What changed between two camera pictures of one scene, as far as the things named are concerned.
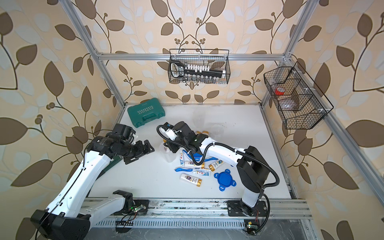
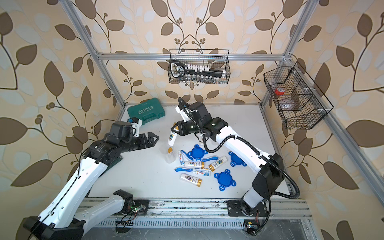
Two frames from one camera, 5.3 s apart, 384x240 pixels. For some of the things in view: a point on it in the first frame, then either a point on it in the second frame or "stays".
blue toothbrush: x=180 y=169 stays
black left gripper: x=139 y=144 -> x=151 y=143
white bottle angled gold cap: x=212 y=166 stays
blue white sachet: x=181 y=157 stays
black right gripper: x=171 y=144 -> x=182 y=126
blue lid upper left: x=197 y=156 stays
